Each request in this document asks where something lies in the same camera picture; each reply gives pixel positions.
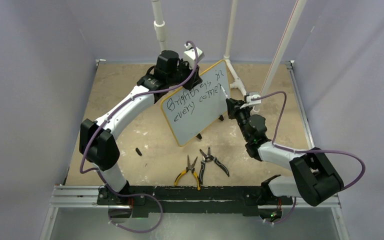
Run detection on yellow framed whiteboard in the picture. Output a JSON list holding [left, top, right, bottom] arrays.
[[160, 60, 231, 147]]

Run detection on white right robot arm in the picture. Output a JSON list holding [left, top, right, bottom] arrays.
[[225, 98, 345, 207]]

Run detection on aluminium table edge rail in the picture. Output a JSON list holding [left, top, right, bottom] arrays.
[[284, 60, 350, 240]]

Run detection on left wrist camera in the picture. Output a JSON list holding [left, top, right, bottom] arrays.
[[182, 43, 205, 70]]

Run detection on black whiteboard stand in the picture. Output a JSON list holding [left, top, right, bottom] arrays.
[[195, 115, 225, 141]]

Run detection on black base bar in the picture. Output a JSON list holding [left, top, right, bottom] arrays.
[[97, 185, 279, 218]]

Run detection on white PVC pipe frame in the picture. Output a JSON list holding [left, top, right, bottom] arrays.
[[150, 0, 309, 114]]

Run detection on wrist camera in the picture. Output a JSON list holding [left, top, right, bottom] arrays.
[[182, 43, 205, 70], [240, 91, 262, 109]]

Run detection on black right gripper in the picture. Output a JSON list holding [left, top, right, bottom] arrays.
[[226, 98, 254, 141]]

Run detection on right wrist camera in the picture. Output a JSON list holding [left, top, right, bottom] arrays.
[[240, 91, 262, 109]]

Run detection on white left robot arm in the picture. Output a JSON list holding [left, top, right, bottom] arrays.
[[79, 47, 205, 205]]

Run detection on yellow handled needle-nose pliers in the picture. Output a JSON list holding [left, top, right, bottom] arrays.
[[174, 154, 202, 192]]

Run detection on white whiteboard marker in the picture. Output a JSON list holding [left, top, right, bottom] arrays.
[[220, 84, 229, 99]]

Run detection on black grey wire stripper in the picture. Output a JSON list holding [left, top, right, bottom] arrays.
[[198, 147, 230, 185]]

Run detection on black marker cap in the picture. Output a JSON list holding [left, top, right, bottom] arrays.
[[135, 148, 143, 156]]

